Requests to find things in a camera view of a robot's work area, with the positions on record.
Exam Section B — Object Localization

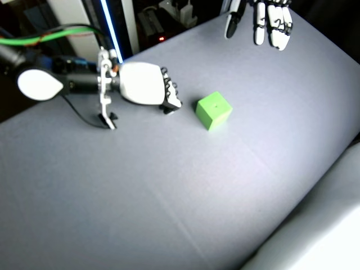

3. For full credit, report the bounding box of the black box with red light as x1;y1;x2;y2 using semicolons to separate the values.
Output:
135;8;171;49

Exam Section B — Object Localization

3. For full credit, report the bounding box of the blue light strip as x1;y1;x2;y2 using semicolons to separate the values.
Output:
100;0;125;64

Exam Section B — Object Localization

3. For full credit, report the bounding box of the green cube block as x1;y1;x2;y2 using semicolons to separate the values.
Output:
195;91;234;132

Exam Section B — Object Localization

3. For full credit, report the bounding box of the white plastic device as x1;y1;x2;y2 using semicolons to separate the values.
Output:
159;0;198;28

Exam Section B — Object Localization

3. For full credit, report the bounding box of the white upright panel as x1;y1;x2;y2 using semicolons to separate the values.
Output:
46;0;100;62

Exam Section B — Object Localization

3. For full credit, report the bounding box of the grey table cloth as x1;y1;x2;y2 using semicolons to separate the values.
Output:
0;5;360;270

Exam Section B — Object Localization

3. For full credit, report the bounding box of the green cable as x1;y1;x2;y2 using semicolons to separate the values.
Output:
0;24;106;46

